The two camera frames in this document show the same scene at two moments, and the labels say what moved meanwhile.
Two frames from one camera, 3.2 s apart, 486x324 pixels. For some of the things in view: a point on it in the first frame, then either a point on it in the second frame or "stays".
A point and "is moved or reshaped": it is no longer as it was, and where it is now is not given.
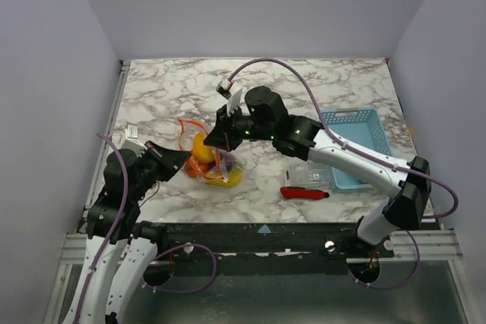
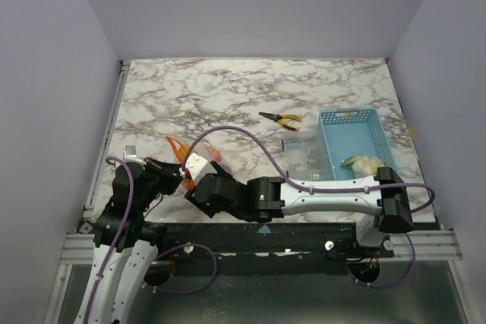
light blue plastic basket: (362, 127) stays
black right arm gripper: (229, 125) to (195, 190)
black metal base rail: (266, 248) stays
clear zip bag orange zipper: (206, 163) is moved or reshaped
